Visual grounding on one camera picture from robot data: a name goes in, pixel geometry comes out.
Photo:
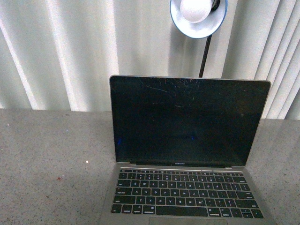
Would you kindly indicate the silver laptop with black keyboard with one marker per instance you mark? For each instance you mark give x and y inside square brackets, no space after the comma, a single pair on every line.
[181,147]

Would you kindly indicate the blue desk lamp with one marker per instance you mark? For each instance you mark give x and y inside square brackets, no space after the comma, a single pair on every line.
[199,19]

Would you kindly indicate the white curtain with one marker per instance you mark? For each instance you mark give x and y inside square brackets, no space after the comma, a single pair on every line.
[60,54]

